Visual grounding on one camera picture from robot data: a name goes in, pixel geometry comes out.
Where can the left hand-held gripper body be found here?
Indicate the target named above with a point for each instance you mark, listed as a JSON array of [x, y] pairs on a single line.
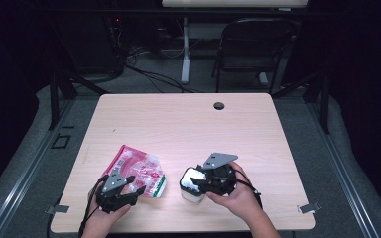
[[112, 201]]

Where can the black computer tower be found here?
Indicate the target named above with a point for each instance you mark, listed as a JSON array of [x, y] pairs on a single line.
[[92, 43]]

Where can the clear pink-printed plastic bag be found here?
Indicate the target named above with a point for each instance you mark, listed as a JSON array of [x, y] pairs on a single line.
[[135, 165]]

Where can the white desk leg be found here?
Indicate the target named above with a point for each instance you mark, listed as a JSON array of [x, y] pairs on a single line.
[[185, 56]]

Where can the person's right hand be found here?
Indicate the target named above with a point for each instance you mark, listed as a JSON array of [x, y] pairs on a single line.
[[244, 201]]

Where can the black folding chair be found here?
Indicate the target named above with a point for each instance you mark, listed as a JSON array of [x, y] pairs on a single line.
[[254, 39]]

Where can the aluminium floor rail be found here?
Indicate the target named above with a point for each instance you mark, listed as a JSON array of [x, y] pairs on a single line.
[[344, 178], [23, 178]]

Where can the person's left hand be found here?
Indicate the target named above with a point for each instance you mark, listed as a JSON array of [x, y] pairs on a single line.
[[99, 219]]

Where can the black frame post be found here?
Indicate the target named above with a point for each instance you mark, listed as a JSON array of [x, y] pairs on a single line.
[[54, 99], [324, 99]]

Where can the grey metal bracket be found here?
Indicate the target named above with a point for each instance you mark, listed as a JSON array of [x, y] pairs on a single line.
[[58, 209], [309, 208]]

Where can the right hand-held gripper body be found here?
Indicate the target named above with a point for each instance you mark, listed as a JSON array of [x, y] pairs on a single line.
[[220, 180]]

